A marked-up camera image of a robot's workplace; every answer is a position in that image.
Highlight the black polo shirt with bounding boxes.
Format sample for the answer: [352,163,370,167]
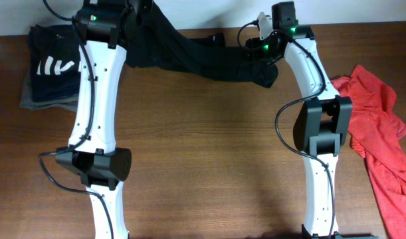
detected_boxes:
[126,1,278,88]

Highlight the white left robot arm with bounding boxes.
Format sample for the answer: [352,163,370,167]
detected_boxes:
[56,1,142,238]

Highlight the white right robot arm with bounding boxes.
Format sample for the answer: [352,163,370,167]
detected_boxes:
[244,1,352,238]

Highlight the red shirt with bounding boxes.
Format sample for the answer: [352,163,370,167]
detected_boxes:
[332,65,406,238]

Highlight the folded grey shirt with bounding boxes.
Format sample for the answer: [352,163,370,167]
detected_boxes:
[19,71,78,112]

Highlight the folded navy printed shirt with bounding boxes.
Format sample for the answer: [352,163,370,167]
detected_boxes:
[27,25,81,102]

